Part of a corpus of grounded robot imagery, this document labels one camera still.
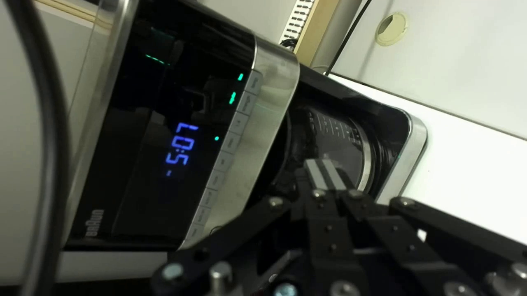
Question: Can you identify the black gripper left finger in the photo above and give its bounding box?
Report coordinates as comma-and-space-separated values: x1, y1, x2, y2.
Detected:
149, 158, 358, 296

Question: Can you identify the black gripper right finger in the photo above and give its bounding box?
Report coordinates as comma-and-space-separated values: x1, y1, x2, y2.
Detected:
327, 158, 527, 296

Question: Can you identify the black silver coffeemaker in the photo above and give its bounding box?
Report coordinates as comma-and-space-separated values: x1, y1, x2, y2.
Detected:
62, 0, 429, 255

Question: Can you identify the glass coffee carafe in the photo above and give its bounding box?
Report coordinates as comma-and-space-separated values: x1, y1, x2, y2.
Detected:
284, 105, 381, 194

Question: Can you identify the beige round desk grommet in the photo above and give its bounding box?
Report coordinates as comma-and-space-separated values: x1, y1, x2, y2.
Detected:
375, 11, 408, 48

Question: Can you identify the white slotted vent strip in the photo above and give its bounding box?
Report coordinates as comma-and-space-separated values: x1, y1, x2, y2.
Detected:
278, 0, 317, 49

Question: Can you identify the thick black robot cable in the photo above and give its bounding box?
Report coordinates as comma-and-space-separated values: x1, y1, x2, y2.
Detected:
3, 0, 74, 296

